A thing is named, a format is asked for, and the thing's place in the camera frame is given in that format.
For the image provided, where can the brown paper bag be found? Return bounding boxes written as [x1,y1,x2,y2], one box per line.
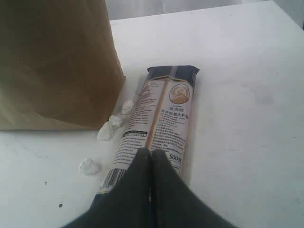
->
[0,0,125,131]

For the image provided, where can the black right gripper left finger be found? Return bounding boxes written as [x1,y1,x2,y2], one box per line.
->
[65,148,151,228]

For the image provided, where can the white crumpled lump lower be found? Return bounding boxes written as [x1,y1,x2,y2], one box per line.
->
[97,121,113,141]

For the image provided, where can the white paper bits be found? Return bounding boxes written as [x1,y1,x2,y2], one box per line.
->
[122,100,134,115]

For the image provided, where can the long spaghetti packet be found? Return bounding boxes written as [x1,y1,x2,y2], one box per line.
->
[97,65,199,196]

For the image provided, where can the white crumpled lump middle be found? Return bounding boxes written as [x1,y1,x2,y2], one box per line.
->
[109,115,123,129]

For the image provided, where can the white crumpled lump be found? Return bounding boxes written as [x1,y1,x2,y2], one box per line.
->
[97,121,113,141]
[78,158,100,175]
[109,115,123,129]

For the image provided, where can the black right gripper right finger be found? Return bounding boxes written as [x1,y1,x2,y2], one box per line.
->
[151,150,234,228]

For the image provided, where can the white crumpled lump far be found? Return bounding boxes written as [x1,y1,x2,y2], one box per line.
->
[78,158,100,175]

